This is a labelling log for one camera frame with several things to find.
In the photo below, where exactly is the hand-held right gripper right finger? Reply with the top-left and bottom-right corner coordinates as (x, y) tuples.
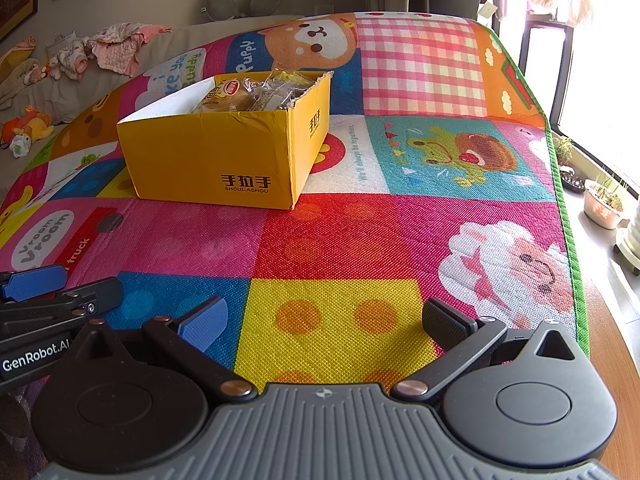
(390, 297), (587, 406)

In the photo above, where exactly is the colourful cartoon play mat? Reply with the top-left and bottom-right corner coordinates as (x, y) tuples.
(0, 10), (594, 392)

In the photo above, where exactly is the orange plush toy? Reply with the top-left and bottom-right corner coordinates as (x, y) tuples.
(1, 106), (55, 144)

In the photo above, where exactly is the pink folded cloth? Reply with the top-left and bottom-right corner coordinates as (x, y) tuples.
(10, 35), (39, 59)

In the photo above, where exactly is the brown cake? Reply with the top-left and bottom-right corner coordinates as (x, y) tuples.
(247, 69), (327, 112)

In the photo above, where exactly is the white flower pot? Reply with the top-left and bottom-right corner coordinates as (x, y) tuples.
(583, 179), (626, 230)

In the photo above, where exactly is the grey sofa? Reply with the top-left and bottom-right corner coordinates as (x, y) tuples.
(0, 14), (307, 182)

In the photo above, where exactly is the bread bun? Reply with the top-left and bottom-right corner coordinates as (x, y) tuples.
(189, 75), (257, 115)

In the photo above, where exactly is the yellow cardboard box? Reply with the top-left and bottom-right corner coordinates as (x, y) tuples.
(116, 71), (335, 211)

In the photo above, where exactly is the white round container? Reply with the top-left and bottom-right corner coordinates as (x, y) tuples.
(612, 200), (640, 277)

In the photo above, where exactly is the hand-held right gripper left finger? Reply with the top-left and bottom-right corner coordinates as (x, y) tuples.
(75, 296), (259, 404)

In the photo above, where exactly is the small patterned baby garment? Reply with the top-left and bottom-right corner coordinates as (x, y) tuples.
(47, 39), (91, 81)

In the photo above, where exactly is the dark patterned cloth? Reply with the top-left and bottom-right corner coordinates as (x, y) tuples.
(0, 385), (47, 462)

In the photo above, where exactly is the dark plant pot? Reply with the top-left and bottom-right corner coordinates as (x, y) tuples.
(556, 135), (587, 196)

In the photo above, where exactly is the pink baby clothes pile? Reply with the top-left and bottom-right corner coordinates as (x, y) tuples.
(89, 22), (174, 77)

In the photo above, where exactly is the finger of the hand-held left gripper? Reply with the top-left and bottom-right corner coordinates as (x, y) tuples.
(0, 264), (68, 305)
(0, 276), (125, 344)

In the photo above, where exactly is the black window frame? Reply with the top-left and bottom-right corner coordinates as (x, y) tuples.
(520, 12), (576, 127)

